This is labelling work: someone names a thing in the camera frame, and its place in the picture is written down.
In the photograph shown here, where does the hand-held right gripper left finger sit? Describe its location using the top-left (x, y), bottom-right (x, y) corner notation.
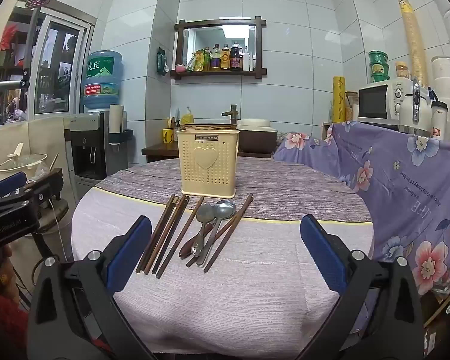
top-left (28, 215), bottom-right (152, 360)

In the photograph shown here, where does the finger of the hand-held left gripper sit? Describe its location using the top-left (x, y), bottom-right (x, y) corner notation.
top-left (26, 168), bottom-right (65, 212)
top-left (0, 171), bottom-right (32, 205)

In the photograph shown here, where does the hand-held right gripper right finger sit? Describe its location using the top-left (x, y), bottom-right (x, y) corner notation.
top-left (300, 214), bottom-right (424, 360)

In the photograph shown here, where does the brown handled spoon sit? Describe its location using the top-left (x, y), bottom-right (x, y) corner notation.
top-left (179, 222), bottom-right (214, 259)

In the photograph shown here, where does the small metal spoon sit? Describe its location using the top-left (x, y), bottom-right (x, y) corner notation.
top-left (192, 202), bottom-right (216, 257)

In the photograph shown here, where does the large metal spoon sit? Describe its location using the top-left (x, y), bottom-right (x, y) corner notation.
top-left (197, 199), bottom-right (236, 267)

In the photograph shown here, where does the cream plastic utensil basket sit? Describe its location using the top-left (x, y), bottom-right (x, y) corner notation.
top-left (176, 128), bottom-right (241, 199)

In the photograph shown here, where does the person's left forearm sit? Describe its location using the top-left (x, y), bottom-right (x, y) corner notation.
top-left (0, 285), bottom-right (31, 360)

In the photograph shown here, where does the beige panel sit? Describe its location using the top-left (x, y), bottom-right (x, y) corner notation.
top-left (25, 119), bottom-right (74, 173)

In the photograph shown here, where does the grey water dispenser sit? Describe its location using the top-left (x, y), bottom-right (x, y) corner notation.
top-left (63, 112), bottom-right (129, 192)

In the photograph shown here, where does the dark cup holder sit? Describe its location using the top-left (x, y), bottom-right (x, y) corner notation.
top-left (109, 129), bottom-right (134, 146)

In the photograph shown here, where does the white paper cup stack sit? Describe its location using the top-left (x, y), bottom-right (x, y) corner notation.
top-left (109, 104), bottom-right (125, 136)

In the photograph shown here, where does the purple floral cloth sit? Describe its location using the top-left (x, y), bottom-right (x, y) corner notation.
top-left (273, 121), bottom-right (450, 298)

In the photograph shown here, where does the pale pink tablecloth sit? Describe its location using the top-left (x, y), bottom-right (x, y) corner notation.
top-left (70, 190), bottom-right (375, 358)

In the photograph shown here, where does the dark wooden counter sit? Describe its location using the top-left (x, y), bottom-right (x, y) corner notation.
top-left (141, 142), bottom-right (275, 159)

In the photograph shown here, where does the white framed window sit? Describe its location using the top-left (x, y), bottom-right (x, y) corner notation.
top-left (25, 7), bottom-right (96, 118)

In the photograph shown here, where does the blue water bottle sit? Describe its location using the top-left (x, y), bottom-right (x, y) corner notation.
top-left (83, 50), bottom-right (124, 112)

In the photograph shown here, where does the brown pot with white lid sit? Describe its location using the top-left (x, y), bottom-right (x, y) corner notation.
top-left (236, 118), bottom-right (279, 155)

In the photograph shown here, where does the metal phone stand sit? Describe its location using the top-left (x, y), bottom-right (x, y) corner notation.
top-left (0, 5), bottom-right (40, 92)

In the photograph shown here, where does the glass jar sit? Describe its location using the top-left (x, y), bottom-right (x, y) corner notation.
top-left (345, 90), bottom-right (359, 121)

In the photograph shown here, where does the wicker sink basin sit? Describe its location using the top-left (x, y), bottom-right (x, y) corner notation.
top-left (180, 122), bottom-right (241, 131)

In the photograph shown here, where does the yellow patterned roll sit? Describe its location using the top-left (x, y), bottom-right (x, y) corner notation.
top-left (332, 76), bottom-right (347, 123)

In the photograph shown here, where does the white microwave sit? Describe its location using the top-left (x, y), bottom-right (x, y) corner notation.
top-left (357, 79), bottom-right (414, 125)

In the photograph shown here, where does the bamboo style faucet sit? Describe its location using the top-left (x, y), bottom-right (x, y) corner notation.
top-left (221, 104), bottom-right (244, 124)

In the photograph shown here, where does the white cup with black lid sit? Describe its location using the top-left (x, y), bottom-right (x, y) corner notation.
top-left (430, 100), bottom-right (449, 140)

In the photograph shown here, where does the yellow green packet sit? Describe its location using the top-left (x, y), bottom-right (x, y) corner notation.
top-left (189, 49), bottom-right (207, 72)

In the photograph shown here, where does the wooden framed mirror shelf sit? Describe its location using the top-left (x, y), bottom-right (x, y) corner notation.
top-left (170, 16), bottom-right (267, 81)

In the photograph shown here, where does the dark sauce bottle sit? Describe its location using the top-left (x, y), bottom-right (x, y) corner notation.
top-left (230, 41), bottom-right (244, 71)

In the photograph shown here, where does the tall stack of yellow cups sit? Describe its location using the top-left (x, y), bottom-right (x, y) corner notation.
top-left (398, 0), bottom-right (429, 88)

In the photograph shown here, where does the white cable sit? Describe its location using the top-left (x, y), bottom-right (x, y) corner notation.
top-left (47, 195), bottom-right (67, 264)

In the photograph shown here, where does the green wall packet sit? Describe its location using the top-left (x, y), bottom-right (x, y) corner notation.
top-left (156, 47), bottom-right (170, 76)

